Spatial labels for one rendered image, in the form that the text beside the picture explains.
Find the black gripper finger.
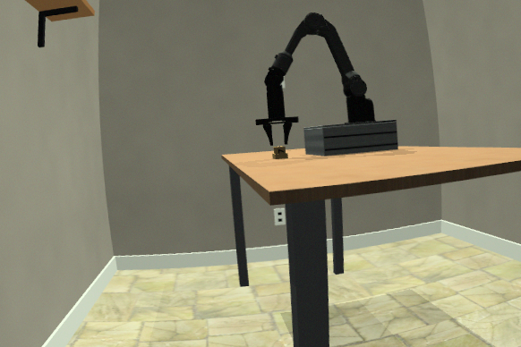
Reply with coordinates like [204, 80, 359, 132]
[263, 123, 273, 146]
[283, 122, 292, 145]

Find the tan shallow tray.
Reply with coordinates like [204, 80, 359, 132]
[272, 153, 288, 159]

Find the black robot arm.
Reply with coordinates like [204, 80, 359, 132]
[264, 13, 376, 123]

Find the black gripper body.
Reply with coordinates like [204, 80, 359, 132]
[256, 105, 298, 125]

